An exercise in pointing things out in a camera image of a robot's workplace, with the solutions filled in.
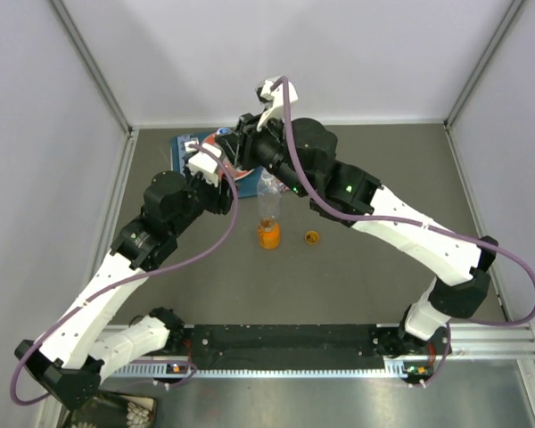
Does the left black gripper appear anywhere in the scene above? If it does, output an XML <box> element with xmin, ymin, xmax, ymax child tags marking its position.
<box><xmin>169</xmin><ymin>155</ymin><xmax>236</xmax><ymax>235</ymax></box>

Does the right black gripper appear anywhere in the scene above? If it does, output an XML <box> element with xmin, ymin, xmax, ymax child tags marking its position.
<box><xmin>217</xmin><ymin>111</ymin><xmax>310</xmax><ymax>201</ymax></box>

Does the clear bottle orange base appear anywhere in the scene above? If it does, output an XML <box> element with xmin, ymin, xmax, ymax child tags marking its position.
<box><xmin>257</xmin><ymin>169</ymin><xmax>281</xmax><ymax>250</ymax></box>

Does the orange bottle cap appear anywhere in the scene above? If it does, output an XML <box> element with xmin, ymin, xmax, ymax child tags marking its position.
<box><xmin>304</xmin><ymin>230</ymin><xmax>320</xmax><ymax>245</ymax></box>

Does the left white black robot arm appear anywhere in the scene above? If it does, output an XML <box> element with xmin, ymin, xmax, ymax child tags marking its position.
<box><xmin>10</xmin><ymin>169</ymin><xmax>238</xmax><ymax>409</ymax></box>

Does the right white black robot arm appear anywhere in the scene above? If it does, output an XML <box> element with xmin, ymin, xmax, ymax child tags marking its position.
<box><xmin>292</xmin><ymin>118</ymin><xmax>498</xmax><ymax>357</ymax></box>

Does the red teal patterned plate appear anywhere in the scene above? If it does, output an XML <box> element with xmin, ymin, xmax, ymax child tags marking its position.
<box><xmin>203</xmin><ymin>131</ymin><xmax>255</xmax><ymax>181</ymax></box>

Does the blue patterned placemat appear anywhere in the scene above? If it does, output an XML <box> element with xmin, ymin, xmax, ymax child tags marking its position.
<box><xmin>170</xmin><ymin>132</ymin><xmax>263</xmax><ymax>198</ymax></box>

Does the colourful mandala napkin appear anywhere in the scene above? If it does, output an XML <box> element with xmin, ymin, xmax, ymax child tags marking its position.
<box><xmin>276</xmin><ymin>179</ymin><xmax>290</xmax><ymax>193</ymax></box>

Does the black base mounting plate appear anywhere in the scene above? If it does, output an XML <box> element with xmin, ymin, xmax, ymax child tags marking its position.
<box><xmin>173</xmin><ymin>323</ymin><xmax>451</xmax><ymax>370</ymax></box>

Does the floral patterned box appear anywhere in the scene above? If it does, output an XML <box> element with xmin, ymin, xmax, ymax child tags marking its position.
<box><xmin>59</xmin><ymin>391</ymin><xmax>157</xmax><ymax>428</ymax></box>

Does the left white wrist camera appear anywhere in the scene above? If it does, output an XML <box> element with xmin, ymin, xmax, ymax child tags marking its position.
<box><xmin>184</xmin><ymin>141</ymin><xmax>224</xmax><ymax>187</ymax></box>

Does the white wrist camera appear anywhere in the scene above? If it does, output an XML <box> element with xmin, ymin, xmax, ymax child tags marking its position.
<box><xmin>184</xmin><ymin>141</ymin><xmax>224</xmax><ymax>187</ymax></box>
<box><xmin>256</xmin><ymin>76</ymin><xmax>299</xmax><ymax>131</ymax></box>

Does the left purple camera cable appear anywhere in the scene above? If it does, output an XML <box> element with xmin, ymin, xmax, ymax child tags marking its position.
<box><xmin>9</xmin><ymin>143</ymin><xmax>240</xmax><ymax>406</ymax></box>

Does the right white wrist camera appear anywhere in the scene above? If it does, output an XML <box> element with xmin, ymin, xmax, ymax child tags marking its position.
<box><xmin>256</xmin><ymin>76</ymin><xmax>299</xmax><ymax>131</ymax></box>

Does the grey slotted cable duct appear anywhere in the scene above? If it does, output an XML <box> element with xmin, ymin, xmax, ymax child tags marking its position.
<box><xmin>112</xmin><ymin>359</ymin><xmax>433</xmax><ymax>383</ymax></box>

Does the aluminium frame rail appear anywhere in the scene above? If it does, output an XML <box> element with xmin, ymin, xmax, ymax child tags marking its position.
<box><xmin>90</xmin><ymin>324</ymin><xmax>535</xmax><ymax>367</ymax></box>

